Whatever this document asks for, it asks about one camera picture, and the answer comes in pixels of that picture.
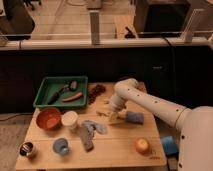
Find metal fork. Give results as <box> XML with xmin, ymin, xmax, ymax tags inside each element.
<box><xmin>96</xmin><ymin>111</ymin><xmax>110</xmax><ymax>117</ymax></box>

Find black remote control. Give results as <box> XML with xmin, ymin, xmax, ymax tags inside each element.
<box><xmin>79</xmin><ymin>126</ymin><xmax>94</xmax><ymax>152</ymax></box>

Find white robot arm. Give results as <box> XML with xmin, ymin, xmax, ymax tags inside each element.
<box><xmin>109</xmin><ymin>78</ymin><xmax>213</xmax><ymax>171</ymax></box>

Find white paper cup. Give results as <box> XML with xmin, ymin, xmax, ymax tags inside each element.
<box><xmin>62</xmin><ymin>111</ymin><xmax>78</xmax><ymax>130</ymax></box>

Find blue sponge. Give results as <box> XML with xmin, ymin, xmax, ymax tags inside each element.
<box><xmin>125</xmin><ymin>111</ymin><xmax>144</xmax><ymax>124</ymax></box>

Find crumpled blue cloth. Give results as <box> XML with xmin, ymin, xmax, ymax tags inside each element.
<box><xmin>82</xmin><ymin>120</ymin><xmax>107</xmax><ymax>137</ymax></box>

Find wooden table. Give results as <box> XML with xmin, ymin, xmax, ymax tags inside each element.
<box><xmin>15</xmin><ymin>82</ymin><xmax>168</xmax><ymax>171</ymax></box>

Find dark red grapes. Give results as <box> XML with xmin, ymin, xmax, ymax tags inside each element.
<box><xmin>88</xmin><ymin>84</ymin><xmax>106</xmax><ymax>104</ymax></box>

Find red chili pepper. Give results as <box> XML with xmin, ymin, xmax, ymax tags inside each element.
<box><xmin>62</xmin><ymin>92</ymin><xmax>83</xmax><ymax>102</ymax></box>

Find orange fruit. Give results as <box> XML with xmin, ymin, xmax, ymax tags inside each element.
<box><xmin>135</xmin><ymin>138</ymin><xmax>150</xmax><ymax>155</ymax></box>

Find blue mug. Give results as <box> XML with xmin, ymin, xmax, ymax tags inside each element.
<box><xmin>53</xmin><ymin>138</ymin><xmax>69</xmax><ymax>156</ymax></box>

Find green plastic tray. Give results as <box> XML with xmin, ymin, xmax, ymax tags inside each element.
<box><xmin>33</xmin><ymin>76</ymin><xmax>88</xmax><ymax>110</ymax></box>

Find orange bowl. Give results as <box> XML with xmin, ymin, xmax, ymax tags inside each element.
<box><xmin>36</xmin><ymin>107</ymin><xmax>61</xmax><ymax>130</ymax></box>

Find black office chair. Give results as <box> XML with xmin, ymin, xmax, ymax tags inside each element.
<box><xmin>0</xmin><ymin>0</ymin><xmax>35</xmax><ymax>41</ymax></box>

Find black handled brush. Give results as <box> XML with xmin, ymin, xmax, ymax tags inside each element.
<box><xmin>48</xmin><ymin>81</ymin><xmax>78</xmax><ymax>104</ymax></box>

